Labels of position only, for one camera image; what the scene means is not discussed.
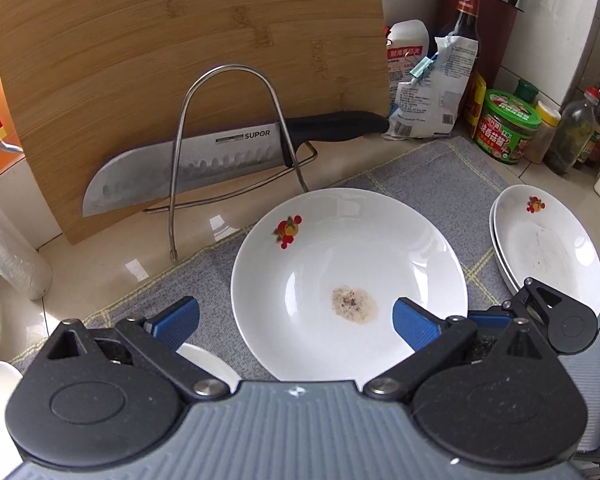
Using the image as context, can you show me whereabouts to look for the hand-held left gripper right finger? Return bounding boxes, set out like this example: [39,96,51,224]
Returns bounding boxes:
[362,297,547,404]

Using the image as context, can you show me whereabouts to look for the white packet with red label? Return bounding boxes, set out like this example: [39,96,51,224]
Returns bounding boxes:
[384,19,431,111]

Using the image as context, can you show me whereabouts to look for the white plate with brown stain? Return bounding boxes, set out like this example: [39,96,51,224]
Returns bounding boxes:
[230,187,468,383]

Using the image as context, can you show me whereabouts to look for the tall plastic wrap roll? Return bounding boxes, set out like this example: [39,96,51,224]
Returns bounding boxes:
[0,180,53,302]

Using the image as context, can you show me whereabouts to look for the spice jar with yellow lid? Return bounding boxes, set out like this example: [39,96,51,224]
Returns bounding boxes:
[524,100,562,164]

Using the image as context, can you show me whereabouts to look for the sauce jar with green lid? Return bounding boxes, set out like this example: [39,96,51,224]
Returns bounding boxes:
[475,88,543,166]

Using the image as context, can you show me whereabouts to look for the crumpled white bag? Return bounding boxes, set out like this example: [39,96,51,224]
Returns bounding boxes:
[382,34,481,141]

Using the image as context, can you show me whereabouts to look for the yellow seasoning box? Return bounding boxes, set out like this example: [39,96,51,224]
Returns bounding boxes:
[464,71,488,133]

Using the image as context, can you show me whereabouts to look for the white plate with two flower prints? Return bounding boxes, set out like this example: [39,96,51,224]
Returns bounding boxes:
[488,195,523,297]

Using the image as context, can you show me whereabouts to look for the clear bottle with red cap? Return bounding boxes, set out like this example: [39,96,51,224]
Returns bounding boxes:
[544,86,600,176]

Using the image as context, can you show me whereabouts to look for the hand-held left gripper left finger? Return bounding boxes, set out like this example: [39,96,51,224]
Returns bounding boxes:
[46,296,232,404]

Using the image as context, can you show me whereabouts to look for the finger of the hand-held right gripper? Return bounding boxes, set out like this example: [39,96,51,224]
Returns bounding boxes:
[467,277,566,331]

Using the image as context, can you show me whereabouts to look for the dark red knife block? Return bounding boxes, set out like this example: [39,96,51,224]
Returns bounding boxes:
[442,0,520,111]

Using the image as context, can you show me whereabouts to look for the kitchen knife with black handle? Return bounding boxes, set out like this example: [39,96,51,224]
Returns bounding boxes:
[81,110,391,218]

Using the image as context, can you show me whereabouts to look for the metal wire rack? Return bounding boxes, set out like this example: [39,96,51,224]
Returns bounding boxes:
[142,64,317,262]

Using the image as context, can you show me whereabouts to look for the grey and teal checked cloth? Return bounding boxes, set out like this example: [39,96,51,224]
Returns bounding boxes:
[7,135,600,411]

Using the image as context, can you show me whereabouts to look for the teal binder clip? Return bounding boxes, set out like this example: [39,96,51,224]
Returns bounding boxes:
[409,52,438,81]

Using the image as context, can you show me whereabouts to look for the green capped jar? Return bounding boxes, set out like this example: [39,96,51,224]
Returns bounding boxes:
[515,79,540,106]

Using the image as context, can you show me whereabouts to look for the bamboo cutting board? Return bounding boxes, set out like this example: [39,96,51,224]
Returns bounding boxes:
[0,0,388,246]

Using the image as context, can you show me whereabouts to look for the dark soy sauce bottle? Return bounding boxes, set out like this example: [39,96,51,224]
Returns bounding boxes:
[437,0,486,116]

